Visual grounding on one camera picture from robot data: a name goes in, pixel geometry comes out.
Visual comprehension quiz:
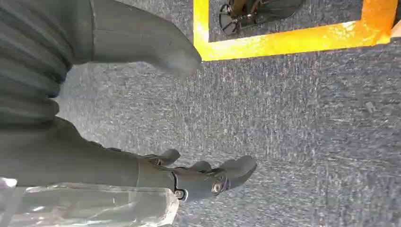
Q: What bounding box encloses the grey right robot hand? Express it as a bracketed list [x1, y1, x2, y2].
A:
[0, 0, 258, 203]

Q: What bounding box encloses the ribbed grey right arm sleeve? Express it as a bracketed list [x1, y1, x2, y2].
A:
[0, 0, 94, 130]

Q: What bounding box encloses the yellow floor tape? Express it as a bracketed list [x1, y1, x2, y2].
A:
[192, 0, 399, 62]

